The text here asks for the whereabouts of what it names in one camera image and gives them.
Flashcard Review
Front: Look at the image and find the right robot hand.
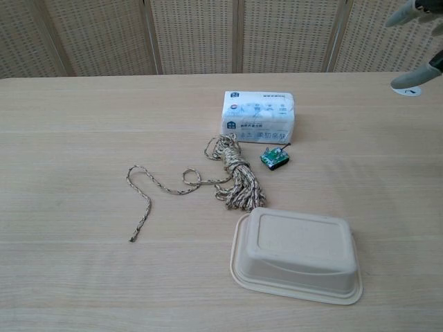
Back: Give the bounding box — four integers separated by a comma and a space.
385, 0, 443, 89

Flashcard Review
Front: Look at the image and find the white tissue pack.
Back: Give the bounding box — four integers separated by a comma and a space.
219, 90, 298, 145

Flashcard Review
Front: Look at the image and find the round white sticker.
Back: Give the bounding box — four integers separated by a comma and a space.
392, 86, 423, 97

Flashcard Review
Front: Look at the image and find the small green toy tank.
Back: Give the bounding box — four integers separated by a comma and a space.
260, 143, 292, 172

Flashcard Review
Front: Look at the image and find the woven folding screen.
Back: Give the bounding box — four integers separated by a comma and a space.
0, 0, 443, 80

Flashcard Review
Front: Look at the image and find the beige pulp food container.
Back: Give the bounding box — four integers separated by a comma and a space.
228, 207, 364, 306

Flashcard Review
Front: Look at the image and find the beige speckled rope bundle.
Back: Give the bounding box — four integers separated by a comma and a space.
125, 133, 268, 243

